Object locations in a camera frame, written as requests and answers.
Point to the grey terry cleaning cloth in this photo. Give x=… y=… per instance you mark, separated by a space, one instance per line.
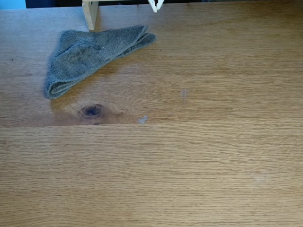
x=90 y=54

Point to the light blue object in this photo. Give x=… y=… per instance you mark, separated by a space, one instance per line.
x=11 y=3

